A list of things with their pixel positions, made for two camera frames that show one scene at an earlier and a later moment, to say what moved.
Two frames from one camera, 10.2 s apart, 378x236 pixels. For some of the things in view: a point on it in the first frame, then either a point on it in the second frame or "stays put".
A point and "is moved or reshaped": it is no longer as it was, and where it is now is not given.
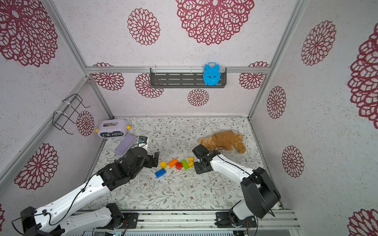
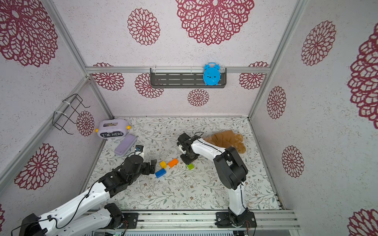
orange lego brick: x=172 y=162 stays put
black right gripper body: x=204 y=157 -> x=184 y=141
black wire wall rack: x=71 y=104 stays put
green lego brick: x=185 y=164 is moved or reshaped
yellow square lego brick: x=163 y=164 stays put
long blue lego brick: x=160 y=173 stays put
